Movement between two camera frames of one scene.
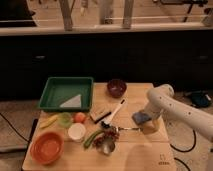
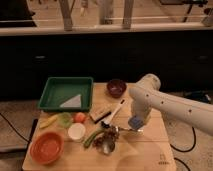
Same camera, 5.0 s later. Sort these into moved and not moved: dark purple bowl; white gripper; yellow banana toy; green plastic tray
Moved: white gripper
Not moved: yellow banana toy; dark purple bowl; green plastic tray
